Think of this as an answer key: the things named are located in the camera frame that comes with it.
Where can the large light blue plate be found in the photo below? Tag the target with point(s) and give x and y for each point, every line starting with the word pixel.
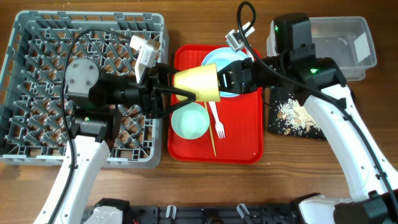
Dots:
pixel 222 57

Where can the yellow cup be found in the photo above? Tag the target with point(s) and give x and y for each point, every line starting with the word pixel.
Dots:
pixel 202 81

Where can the food scraps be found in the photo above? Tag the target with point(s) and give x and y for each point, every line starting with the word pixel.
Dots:
pixel 294 119

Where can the black tray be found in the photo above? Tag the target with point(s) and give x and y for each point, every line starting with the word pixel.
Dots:
pixel 279 95

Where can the clear plastic bin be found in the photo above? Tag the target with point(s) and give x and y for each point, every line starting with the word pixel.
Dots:
pixel 342 40

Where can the wooden chopstick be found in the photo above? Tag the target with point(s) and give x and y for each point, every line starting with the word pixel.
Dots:
pixel 210 130

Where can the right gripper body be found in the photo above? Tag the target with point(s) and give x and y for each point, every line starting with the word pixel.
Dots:
pixel 248 73

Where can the white plastic fork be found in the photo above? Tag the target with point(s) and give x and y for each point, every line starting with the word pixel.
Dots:
pixel 218 124

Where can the green bowl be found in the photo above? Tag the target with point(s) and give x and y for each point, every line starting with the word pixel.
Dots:
pixel 191 121

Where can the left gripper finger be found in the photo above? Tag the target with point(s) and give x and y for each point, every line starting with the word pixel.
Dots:
pixel 161 109
pixel 165 69

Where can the grey dishwasher rack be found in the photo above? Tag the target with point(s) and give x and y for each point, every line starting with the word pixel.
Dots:
pixel 41 42

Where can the red plastic tray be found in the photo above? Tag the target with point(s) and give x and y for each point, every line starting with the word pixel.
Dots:
pixel 242 118

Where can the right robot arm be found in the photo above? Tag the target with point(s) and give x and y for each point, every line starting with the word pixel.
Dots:
pixel 322 89

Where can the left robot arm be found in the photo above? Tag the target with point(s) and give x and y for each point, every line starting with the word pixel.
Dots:
pixel 95 125

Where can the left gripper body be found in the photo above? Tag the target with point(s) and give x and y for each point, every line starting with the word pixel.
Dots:
pixel 143 89

